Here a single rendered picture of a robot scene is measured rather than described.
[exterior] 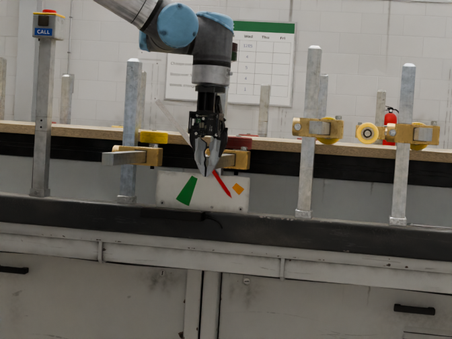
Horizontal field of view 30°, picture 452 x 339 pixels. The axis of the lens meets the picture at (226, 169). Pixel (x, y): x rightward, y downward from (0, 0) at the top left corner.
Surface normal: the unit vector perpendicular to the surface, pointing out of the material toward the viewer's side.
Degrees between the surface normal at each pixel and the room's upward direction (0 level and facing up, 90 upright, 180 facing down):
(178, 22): 92
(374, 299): 90
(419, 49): 90
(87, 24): 90
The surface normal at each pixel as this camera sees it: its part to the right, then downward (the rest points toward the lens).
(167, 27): 0.33, 0.11
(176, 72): -0.14, 0.04
